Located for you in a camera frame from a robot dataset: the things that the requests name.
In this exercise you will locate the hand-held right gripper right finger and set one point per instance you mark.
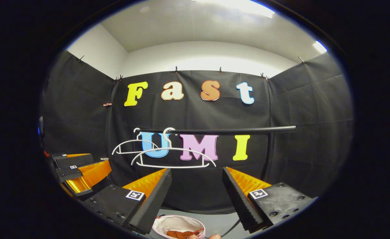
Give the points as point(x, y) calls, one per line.
point(239, 199)

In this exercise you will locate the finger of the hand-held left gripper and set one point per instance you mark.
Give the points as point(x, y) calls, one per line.
point(75, 161)
point(69, 172)

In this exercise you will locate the row of small black clips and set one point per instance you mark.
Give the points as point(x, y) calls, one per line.
point(176, 69)

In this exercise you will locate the white plastic hanger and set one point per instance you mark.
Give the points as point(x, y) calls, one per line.
point(135, 140)
point(175, 148)

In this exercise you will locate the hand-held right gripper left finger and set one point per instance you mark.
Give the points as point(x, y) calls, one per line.
point(153, 202)

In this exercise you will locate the small ceiling light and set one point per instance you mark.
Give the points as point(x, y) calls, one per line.
point(319, 46)

